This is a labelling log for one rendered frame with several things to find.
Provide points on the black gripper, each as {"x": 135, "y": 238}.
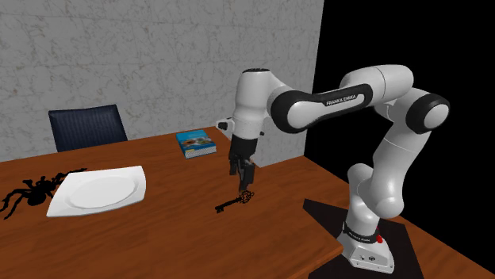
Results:
{"x": 243, "y": 148}

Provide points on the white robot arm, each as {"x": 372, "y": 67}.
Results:
{"x": 386, "y": 162}

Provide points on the black ornate key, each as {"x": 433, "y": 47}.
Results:
{"x": 233, "y": 202}

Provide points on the blue book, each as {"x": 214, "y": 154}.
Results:
{"x": 195, "y": 143}

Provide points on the white square plate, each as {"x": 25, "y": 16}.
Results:
{"x": 98, "y": 190}

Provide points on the dark blue chair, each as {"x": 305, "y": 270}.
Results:
{"x": 86, "y": 127}

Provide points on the black spider figure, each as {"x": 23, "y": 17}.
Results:
{"x": 33, "y": 193}

